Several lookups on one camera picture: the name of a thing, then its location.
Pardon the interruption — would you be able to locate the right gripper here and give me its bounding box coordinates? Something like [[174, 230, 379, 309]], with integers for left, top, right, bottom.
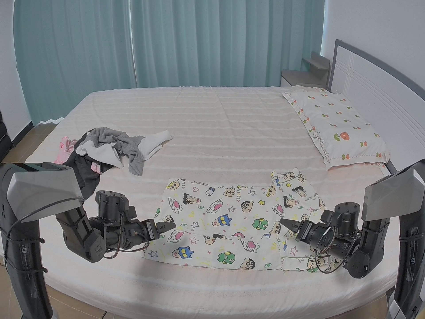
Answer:
[[280, 218, 329, 246]]

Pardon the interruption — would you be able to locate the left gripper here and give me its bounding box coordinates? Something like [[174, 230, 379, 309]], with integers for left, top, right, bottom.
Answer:
[[125, 218, 176, 246]]

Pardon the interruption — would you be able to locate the white printed pyjama top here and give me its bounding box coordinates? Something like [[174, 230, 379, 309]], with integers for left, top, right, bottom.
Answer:
[[142, 168, 346, 274]]

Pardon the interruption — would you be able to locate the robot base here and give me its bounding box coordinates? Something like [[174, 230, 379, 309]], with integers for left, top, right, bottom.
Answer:
[[387, 298, 425, 319]]

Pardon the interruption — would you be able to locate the pile of clothes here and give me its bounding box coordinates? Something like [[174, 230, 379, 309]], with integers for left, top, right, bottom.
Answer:
[[55, 127, 173, 200]]

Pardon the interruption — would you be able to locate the bed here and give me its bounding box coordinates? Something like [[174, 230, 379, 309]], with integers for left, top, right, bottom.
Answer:
[[33, 39, 425, 315]]

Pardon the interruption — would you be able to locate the white printed pillow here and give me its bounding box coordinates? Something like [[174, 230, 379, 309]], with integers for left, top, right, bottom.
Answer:
[[282, 87, 391, 172]]

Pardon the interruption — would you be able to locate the grey white bedside table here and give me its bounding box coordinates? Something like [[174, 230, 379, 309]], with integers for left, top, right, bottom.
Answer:
[[280, 52, 331, 88]]

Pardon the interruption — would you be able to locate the blue-green curtain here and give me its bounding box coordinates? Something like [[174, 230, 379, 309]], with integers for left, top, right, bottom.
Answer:
[[13, 0, 326, 126]]

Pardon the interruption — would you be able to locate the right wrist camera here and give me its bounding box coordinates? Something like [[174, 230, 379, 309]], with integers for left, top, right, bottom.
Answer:
[[319, 209, 336, 226]]

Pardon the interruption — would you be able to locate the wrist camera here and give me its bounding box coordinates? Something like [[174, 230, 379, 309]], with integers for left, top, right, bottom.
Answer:
[[319, 209, 336, 226], [124, 206, 140, 224]]

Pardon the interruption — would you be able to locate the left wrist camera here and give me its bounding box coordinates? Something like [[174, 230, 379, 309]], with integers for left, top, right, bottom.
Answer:
[[124, 206, 140, 224]]

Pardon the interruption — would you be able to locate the black cable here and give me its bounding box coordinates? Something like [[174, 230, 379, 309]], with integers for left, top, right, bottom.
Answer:
[[313, 235, 350, 274], [100, 238, 152, 260]]

